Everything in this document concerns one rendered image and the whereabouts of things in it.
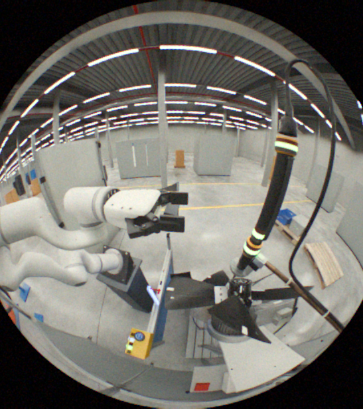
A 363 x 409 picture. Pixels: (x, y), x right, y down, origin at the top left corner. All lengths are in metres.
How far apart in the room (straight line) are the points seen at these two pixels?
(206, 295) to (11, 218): 0.71
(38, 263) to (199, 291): 0.69
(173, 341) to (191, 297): 1.23
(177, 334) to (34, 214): 1.72
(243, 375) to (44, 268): 0.77
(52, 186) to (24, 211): 1.46
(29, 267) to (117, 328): 1.54
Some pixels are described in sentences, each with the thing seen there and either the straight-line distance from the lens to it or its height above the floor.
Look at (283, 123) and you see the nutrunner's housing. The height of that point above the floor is 1.83.
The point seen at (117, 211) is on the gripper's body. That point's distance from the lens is 0.22.
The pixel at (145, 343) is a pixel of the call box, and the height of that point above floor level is 1.07.
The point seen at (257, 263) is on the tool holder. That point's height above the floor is 1.52.
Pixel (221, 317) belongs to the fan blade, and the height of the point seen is 1.44.
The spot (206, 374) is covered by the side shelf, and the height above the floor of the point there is 0.86.
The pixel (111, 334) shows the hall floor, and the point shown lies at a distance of 1.98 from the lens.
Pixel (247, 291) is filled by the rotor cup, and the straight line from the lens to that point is 0.62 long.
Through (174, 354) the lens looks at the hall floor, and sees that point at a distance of 1.80.
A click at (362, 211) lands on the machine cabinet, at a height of 1.33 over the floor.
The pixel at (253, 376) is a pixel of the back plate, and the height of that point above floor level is 1.32.
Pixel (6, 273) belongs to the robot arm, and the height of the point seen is 1.59.
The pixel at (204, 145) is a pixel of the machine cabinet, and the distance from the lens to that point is 6.40.
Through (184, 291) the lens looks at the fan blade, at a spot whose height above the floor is 1.19.
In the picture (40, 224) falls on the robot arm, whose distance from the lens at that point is 0.33.
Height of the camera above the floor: 1.78
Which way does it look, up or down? 30 degrees down
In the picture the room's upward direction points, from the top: straight up
